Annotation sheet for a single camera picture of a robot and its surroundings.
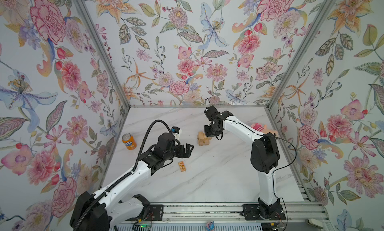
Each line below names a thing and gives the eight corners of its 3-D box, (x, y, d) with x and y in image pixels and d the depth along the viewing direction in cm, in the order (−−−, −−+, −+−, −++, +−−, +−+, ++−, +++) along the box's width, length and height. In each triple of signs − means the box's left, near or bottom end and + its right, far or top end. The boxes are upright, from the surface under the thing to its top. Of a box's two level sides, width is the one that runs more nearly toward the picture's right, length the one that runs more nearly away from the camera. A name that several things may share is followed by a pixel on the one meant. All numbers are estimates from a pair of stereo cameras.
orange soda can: (129, 152, 98) (122, 142, 89) (128, 144, 102) (121, 134, 93) (137, 150, 100) (132, 139, 90) (136, 142, 104) (131, 131, 94)
